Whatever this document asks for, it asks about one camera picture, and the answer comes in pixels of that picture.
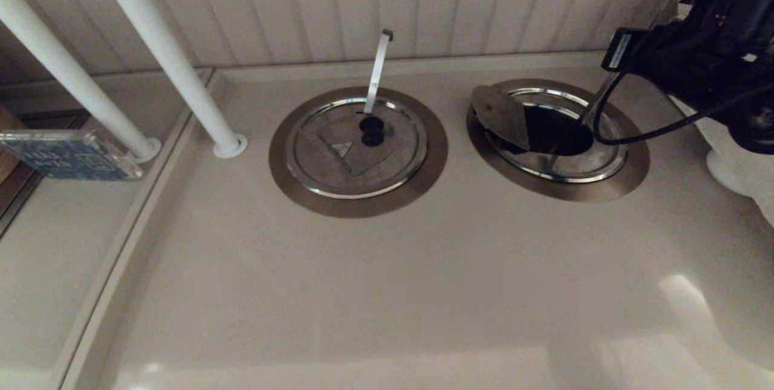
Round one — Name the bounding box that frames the brown wooden board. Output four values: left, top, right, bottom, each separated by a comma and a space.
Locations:
0, 103, 31, 188

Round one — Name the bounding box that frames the steel soup pot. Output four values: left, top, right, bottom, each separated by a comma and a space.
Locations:
523, 106, 594, 158

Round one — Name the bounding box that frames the steel lid with black knob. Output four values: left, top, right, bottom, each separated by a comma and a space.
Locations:
472, 84, 627, 184
285, 97, 428, 200

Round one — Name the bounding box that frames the blue sign in acrylic holder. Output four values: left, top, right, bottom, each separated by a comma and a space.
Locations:
0, 130, 146, 182

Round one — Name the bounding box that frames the white metal pole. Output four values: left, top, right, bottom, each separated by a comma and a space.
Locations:
0, 0, 163, 163
88, 0, 249, 160

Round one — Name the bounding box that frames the white round base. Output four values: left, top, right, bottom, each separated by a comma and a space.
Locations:
706, 151, 753, 197

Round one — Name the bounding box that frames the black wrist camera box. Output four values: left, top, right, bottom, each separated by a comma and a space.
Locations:
602, 27, 636, 71

